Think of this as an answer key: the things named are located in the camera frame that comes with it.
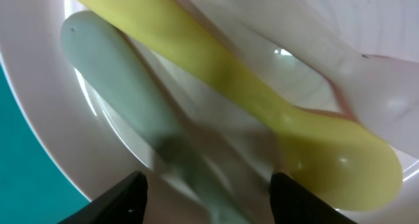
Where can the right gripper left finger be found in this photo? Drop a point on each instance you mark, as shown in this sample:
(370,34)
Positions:
(125,202)

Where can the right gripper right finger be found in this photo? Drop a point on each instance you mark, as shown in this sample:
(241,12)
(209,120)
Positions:
(291,203)

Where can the pink round plate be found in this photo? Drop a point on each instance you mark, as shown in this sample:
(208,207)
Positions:
(96,148)

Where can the yellow plastic fork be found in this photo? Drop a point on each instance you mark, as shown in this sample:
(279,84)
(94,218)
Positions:
(336,159)

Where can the light grey plastic knife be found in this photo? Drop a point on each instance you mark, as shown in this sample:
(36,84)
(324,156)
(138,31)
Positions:
(111,66)

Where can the teal plastic tray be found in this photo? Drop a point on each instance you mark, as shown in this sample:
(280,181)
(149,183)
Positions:
(33,190)

